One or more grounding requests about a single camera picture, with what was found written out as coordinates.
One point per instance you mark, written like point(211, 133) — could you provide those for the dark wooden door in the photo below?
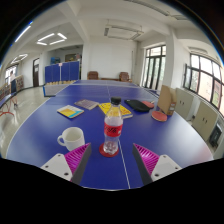
point(36, 73)

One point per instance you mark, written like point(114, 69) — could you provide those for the blue partition panels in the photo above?
point(61, 71)

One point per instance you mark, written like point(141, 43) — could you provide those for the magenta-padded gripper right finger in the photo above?
point(150, 161)

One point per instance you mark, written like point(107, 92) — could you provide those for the bookshelf with books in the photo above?
point(18, 83)

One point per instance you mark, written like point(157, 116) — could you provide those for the white two-door cabinet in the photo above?
point(184, 104)
point(220, 148)
point(204, 120)

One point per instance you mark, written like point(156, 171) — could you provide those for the large multi-pane window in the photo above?
point(205, 83)

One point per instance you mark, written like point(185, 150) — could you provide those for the ceiling air conditioner unit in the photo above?
point(123, 31)

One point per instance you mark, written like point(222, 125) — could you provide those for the tall glass door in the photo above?
point(154, 68)

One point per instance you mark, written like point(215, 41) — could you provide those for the red table tennis paddle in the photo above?
point(149, 104)
point(159, 116)

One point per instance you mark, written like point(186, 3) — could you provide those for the black bin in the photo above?
point(215, 136)

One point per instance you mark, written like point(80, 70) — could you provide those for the low wooden coffee table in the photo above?
point(109, 79)

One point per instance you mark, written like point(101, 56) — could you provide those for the small yellow and blue book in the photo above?
point(70, 111)

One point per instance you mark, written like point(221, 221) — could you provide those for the grey-brown notebook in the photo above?
point(86, 104)

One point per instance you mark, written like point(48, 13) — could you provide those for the cardboard file holder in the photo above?
point(165, 100)

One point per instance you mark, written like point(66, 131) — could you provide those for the white mug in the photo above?
point(73, 138)

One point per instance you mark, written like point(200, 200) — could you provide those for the brown armchair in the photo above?
point(124, 77)
point(93, 75)

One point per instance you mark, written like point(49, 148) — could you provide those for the clear bottle with red label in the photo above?
point(113, 128)

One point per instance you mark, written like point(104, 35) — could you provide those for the ceiling strip lights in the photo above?
point(45, 36)

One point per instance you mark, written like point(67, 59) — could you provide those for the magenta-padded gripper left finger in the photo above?
point(75, 160)

